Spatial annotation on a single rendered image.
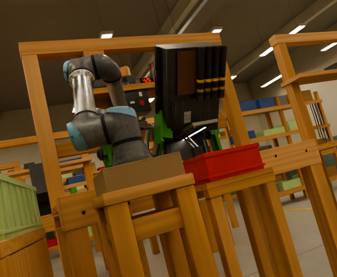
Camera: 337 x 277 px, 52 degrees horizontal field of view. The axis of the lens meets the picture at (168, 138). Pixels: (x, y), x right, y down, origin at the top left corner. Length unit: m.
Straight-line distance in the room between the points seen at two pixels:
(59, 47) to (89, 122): 1.20
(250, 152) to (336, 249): 0.91
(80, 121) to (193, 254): 0.62
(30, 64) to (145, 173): 1.40
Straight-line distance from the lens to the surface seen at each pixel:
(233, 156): 1.51
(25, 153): 11.98
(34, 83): 2.33
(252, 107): 7.44
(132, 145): 1.27
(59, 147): 2.31
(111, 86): 1.72
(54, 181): 2.18
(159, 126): 1.99
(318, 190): 2.20
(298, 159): 2.13
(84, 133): 1.30
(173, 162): 1.21
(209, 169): 1.42
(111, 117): 1.30
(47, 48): 2.43
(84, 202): 1.57
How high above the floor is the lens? 0.80
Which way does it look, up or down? 9 degrees up
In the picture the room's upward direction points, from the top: 14 degrees counter-clockwise
